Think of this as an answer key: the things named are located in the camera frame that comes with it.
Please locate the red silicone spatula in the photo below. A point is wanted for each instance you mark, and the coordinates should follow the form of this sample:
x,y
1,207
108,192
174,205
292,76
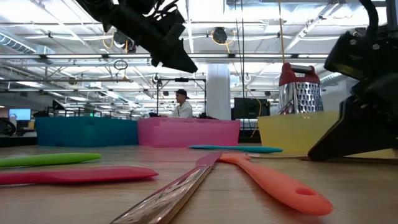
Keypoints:
x,y
93,175

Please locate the black background camera frame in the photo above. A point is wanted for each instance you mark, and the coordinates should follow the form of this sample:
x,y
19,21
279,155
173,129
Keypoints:
x,y
181,80

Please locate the person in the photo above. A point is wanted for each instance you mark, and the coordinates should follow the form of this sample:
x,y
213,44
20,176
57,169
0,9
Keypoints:
x,y
183,109

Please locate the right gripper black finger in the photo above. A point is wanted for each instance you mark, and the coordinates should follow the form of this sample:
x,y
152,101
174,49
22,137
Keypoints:
x,y
367,127

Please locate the blue lit background monitor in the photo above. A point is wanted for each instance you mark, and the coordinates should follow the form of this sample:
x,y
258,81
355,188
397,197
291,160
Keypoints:
x,y
19,114

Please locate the blue plastic bin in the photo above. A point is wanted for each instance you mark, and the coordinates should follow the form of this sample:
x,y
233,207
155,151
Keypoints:
x,y
84,132

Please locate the orange silicone spoon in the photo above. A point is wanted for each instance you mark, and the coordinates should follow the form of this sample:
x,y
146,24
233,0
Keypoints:
x,y
280,186

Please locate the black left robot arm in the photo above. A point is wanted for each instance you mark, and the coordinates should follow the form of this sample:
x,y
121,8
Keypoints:
x,y
93,7

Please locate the pink plastic bin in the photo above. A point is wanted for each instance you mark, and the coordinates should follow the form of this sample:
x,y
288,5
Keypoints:
x,y
186,132

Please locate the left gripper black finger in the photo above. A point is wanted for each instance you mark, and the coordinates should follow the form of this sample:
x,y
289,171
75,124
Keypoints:
x,y
177,59

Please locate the yellow plastic bin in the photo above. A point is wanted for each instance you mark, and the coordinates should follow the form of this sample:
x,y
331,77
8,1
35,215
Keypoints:
x,y
292,133

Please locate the black background monitor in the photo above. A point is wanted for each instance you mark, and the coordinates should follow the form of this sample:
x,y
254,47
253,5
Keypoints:
x,y
250,109

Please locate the teal silicone spatula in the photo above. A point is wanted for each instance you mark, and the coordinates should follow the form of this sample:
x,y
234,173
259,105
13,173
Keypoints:
x,y
242,149

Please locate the copper metal knife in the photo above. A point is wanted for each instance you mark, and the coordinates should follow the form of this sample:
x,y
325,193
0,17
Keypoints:
x,y
174,196

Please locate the green silicone spatula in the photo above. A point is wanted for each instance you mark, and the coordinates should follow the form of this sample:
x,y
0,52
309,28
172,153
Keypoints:
x,y
46,159

